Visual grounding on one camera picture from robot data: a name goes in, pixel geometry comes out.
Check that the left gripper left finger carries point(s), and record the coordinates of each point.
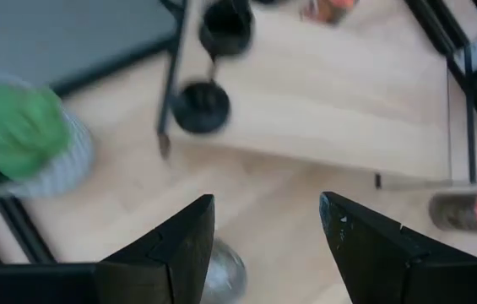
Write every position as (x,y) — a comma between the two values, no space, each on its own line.
(166,262)

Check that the wooden shelf black metal frame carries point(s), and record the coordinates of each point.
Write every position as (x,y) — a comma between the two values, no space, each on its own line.
(326,105)

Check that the black candlestick holder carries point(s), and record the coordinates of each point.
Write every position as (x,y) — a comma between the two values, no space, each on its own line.
(202,107)

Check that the white triangle-pattern planter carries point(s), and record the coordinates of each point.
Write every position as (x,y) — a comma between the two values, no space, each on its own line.
(67,169)

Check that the black table border rail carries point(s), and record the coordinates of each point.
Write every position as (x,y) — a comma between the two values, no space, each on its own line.
(107,67)
(432,29)
(23,230)

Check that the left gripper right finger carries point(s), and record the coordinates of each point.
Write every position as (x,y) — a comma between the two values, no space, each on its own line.
(373,253)

